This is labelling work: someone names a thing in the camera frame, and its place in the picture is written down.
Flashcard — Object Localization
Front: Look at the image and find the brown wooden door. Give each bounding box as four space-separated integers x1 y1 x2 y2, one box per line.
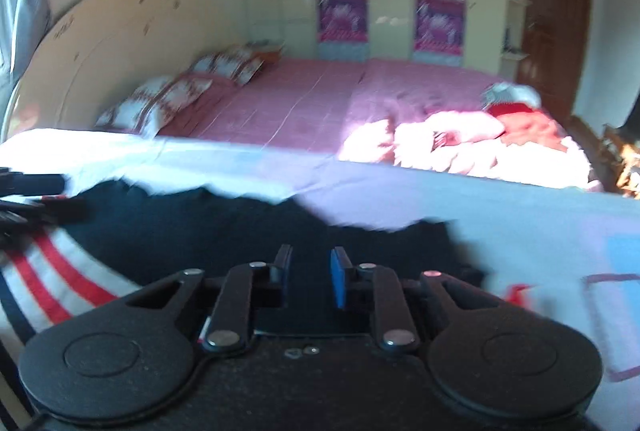
515 0 596 122

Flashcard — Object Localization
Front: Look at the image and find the light blue patterned quilt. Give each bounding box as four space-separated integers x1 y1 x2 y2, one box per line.
0 128 640 384

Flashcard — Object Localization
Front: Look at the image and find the beige wooden headboard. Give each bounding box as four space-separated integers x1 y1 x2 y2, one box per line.
0 0 242 144

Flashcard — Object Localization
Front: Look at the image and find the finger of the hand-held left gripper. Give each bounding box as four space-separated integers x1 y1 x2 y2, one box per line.
0 168 67 197
0 197 53 228

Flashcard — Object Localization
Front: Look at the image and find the striped knit sweater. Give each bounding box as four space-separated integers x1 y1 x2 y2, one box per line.
0 178 538 431

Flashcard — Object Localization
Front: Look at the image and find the brown wooden furniture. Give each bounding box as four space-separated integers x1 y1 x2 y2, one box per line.
570 113 640 200

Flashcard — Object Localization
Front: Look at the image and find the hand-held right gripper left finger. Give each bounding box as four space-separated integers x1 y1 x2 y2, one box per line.
125 244 294 355

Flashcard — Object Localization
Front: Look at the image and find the purple wall poster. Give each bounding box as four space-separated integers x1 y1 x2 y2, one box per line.
412 0 467 66
316 0 370 60

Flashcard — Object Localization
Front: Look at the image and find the red and white clothing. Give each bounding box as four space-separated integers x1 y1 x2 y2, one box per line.
480 81 593 159

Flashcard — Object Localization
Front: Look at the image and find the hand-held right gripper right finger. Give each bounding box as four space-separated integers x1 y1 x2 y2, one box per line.
329 246 502 353

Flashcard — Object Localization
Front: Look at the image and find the pink bedsheet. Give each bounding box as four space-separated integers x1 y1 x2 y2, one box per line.
155 57 576 164

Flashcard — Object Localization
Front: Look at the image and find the red and white patterned pillow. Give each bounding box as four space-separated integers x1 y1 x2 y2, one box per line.
95 76 214 138
190 42 271 86

